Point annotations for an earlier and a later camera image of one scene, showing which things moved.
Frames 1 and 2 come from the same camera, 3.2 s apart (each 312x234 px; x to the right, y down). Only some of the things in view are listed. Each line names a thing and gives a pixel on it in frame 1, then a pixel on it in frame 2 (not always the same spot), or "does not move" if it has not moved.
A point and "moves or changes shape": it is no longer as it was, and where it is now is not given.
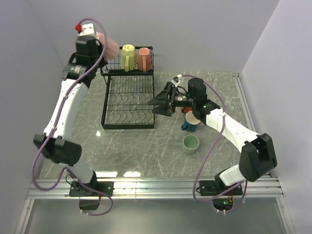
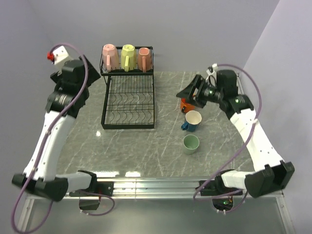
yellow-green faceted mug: x=128 y=57 does not move
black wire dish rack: x=125 y=103 does not move
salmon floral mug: x=144 y=60 does not move
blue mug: x=192 y=124 does not move
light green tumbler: x=190 y=143 does not move
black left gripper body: x=100 y=52 -> x=93 y=75
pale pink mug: x=112 y=48 moves or changes shape
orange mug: x=187 y=109 does not move
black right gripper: x=161 y=100 -> x=199 y=83
